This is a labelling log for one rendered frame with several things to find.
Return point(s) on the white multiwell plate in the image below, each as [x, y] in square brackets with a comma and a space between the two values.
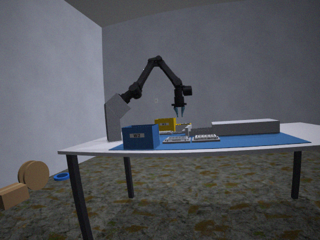
[205, 137]

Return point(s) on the blue flat mat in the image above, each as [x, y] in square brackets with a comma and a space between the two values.
[231, 141]

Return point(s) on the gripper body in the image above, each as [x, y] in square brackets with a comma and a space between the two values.
[178, 102]

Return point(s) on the blue open-top tray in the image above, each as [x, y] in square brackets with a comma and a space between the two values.
[144, 136]

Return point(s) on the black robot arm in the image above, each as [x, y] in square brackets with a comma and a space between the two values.
[135, 90]

